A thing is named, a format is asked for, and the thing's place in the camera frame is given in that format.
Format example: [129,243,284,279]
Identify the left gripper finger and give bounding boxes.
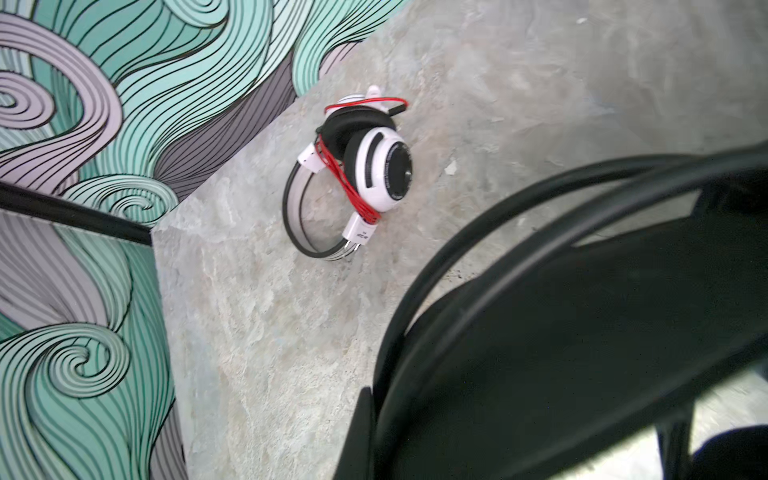
[333,387,376,480]

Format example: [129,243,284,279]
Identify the white headphones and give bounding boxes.
[282,85,413,261]

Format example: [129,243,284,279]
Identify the black blue headphones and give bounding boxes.
[364,143,767,479]

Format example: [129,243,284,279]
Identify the red headphone cable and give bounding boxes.
[314,95,410,226]

